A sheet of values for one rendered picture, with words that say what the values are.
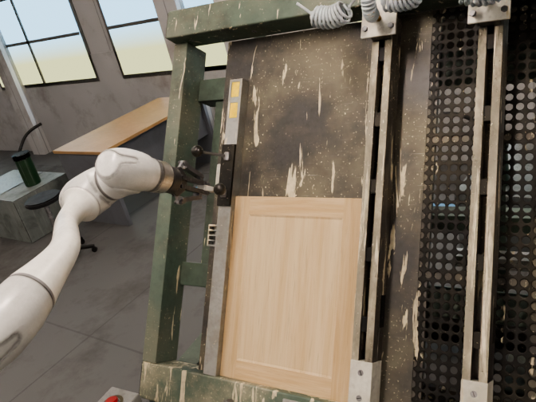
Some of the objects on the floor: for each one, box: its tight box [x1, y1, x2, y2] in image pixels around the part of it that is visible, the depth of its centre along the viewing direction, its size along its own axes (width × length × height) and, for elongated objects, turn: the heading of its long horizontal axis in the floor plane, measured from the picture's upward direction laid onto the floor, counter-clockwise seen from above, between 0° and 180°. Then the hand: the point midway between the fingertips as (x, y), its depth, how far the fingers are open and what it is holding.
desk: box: [53, 97, 214, 227], centre depth 580 cm, size 72×146×75 cm, turn 172°
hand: (207, 189), depth 173 cm, fingers closed
